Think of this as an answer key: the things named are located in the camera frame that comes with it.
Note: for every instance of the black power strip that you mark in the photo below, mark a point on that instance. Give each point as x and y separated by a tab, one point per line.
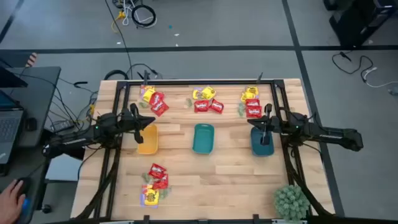
62	126

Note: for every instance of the large black cabinet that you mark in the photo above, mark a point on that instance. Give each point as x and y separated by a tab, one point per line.
360	21

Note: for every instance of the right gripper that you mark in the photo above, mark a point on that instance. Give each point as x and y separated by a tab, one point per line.
276	124

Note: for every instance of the teal green plastic bin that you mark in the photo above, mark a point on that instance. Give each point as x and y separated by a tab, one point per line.
203	138

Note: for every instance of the person's hand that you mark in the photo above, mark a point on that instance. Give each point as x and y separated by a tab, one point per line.
9	205

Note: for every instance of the black desk base bar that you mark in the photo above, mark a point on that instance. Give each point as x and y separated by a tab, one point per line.
74	154

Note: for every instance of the green artificial plant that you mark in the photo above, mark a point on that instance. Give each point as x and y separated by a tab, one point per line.
290	202

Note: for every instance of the black desk monitor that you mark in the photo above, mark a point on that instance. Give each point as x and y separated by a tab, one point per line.
11	79

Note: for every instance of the yellow plastic bin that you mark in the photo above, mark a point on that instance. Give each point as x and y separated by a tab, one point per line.
150	143

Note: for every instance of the green candy bag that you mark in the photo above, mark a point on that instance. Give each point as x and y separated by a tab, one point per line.
188	102
164	193
143	105
146	178
241	109

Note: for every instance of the dark blue plastic bin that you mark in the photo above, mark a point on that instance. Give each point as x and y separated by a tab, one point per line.
256	147

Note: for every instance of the orange black striped object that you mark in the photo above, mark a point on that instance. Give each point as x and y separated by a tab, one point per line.
31	59

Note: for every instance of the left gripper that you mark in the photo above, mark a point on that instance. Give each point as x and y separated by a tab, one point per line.
126	122

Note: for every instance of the dark grey desk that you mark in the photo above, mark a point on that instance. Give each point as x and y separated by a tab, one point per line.
40	93

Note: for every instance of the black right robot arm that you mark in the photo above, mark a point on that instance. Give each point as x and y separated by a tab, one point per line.
329	134

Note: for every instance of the black computer mouse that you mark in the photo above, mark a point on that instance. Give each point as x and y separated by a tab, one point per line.
26	186

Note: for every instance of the small black box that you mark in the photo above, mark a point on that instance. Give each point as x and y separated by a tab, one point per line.
31	124

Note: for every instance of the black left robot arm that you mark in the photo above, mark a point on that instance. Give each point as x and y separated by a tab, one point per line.
71	141

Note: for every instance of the black aluminium rig frame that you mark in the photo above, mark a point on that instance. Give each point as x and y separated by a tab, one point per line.
199	83

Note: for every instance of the white flat sheet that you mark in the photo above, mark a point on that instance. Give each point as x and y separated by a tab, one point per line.
62	169

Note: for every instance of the grey laptop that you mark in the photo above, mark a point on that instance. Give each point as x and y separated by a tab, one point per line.
9	130

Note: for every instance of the small grey object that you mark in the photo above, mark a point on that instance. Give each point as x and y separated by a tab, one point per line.
394	91

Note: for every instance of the black caster wheel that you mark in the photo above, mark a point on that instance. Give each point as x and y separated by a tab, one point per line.
46	208

